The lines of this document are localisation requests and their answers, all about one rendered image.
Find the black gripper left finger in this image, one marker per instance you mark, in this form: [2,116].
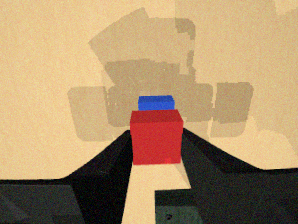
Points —
[95,193]

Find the blue block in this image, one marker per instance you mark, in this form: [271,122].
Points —
[164,102]

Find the red block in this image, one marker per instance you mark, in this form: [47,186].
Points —
[156,136]

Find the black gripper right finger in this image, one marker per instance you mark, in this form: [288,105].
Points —
[229,190]

